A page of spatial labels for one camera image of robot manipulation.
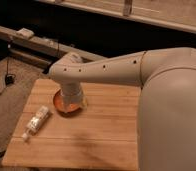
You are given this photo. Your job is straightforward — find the beige cylindrical gripper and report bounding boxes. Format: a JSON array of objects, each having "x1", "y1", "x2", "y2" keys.
[{"x1": 61, "y1": 83, "x2": 84, "y2": 107}]

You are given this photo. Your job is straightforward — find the small clear plastic bottle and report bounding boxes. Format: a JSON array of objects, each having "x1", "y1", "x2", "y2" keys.
[{"x1": 22, "y1": 106, "x2": 50, "y2": 141}]

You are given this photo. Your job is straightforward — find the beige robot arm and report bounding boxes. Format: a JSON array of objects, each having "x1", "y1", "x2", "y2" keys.
[{"x1": 49, "y1": 47, "x2": 196, "y2": 171}]

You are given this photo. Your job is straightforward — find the orange ceramic bowl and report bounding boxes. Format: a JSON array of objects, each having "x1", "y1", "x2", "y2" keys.
[{"x1": 53, "y1": 91, "x2": 88, "y2": 117}]

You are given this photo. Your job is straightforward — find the wooden board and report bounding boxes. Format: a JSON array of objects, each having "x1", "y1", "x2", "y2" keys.
[{"x1": 2, "y1": 79, "x2": 140, "y2": 171}]

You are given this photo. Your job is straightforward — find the long wooden beam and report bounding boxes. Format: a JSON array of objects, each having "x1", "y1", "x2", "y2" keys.
[{"x1": 0, "y1": 25, "x2": 107, "y2": 63}]

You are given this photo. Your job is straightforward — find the wooden post bracket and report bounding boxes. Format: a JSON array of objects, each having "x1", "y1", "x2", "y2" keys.
[{"x1": 123, "y1": 0, "x2": 133, "y2": 16}]

